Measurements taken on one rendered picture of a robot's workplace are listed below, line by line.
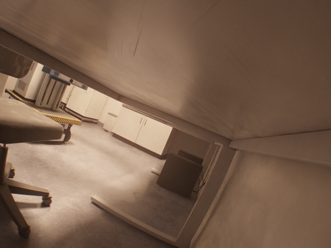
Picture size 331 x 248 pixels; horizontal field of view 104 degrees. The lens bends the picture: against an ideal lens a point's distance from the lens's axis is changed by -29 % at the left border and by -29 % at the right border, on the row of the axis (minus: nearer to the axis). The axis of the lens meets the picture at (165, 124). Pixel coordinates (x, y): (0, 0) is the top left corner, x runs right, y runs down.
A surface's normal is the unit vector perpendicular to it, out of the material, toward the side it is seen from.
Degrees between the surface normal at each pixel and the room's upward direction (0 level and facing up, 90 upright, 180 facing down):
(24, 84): 90
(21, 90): 90
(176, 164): 90
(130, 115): 90
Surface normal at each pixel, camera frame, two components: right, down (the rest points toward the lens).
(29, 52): 0.90, 0.37
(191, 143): -0.21, -0.10
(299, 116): -0.39, 0.92
